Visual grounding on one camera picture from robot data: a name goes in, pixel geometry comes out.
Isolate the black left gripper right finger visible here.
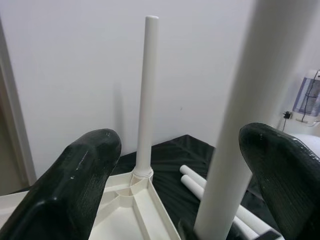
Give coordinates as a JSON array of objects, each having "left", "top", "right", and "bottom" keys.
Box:
[{"left": 238, "top": 122, "right": 320, "bottom": 240}]

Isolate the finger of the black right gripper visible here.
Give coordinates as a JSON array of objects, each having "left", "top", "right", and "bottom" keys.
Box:
[{"left": 177, "top": 216, "right": 200, "bottom": 240}]

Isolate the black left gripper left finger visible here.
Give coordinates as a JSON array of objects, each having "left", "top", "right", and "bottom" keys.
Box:
[{"left": 0, "top": 128, "right": 123, "bottom": 240}]

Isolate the white plastic table top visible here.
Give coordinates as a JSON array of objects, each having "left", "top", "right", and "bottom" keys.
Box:
[{"left": 0, "top": 172, "right": 183, "bottom": 240}]

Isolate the black table cloth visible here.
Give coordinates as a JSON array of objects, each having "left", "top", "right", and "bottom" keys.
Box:
[{"left": 109, "top": 134, "right": 286, "bottom": 240}]

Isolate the white purple insect lamp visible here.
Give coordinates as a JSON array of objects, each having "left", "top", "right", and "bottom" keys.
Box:
[{"left": 291, "top": 69, "right": 320, "bottom": 124}]

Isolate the thin black lamp cable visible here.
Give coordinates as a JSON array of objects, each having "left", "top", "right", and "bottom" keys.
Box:
[{"left": 281, "top": 68, "right": 320, "bottom": 132}]

